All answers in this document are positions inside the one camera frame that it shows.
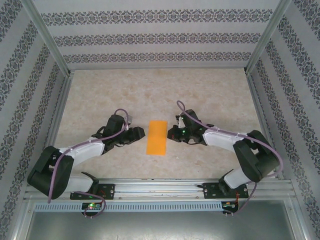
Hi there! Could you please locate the orange cloth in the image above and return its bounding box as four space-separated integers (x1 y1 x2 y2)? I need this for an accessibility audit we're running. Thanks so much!
145 119 168 157

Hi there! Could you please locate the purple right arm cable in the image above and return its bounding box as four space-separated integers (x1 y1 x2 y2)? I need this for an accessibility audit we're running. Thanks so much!
176 100 283 218

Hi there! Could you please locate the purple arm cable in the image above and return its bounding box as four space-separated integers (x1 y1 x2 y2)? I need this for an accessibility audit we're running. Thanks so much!
47 108 134 220
176 100 283 218

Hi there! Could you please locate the long aluminium mounting rail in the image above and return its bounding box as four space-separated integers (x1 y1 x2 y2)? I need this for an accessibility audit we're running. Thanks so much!
23 177 297 201

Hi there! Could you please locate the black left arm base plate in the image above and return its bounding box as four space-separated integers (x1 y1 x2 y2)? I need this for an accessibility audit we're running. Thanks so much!
69 183 116 201

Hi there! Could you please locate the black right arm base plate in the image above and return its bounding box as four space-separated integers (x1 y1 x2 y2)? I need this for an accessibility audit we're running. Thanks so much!
203 181 250 200

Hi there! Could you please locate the slotted grey cable duct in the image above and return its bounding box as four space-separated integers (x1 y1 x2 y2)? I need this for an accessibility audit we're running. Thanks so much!
33 201 223 213

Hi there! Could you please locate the left side aluminium frame rail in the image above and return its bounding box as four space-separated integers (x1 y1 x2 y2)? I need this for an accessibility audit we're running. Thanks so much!
34 71 75 182

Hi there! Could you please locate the aluminium frame rail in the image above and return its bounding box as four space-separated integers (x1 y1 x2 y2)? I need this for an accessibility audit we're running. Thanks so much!
34 71 75 182
244 71 286 180

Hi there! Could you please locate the right side aluminium frame rail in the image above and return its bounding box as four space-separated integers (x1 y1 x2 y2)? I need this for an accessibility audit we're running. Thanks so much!
244 71 286 180

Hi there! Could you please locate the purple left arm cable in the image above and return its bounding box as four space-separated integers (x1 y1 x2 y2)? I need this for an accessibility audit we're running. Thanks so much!
47 108 134 220

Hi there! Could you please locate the right aluminium frame post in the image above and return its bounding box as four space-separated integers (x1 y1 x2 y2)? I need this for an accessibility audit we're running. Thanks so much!
243 0 293 75

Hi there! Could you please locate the aluminium frame post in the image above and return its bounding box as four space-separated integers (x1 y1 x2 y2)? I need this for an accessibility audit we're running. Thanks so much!
21 0 71 77
243 0 293 75

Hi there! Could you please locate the left aluminium frame post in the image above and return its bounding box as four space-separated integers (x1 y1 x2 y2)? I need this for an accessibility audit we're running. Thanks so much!
21 0 71 77

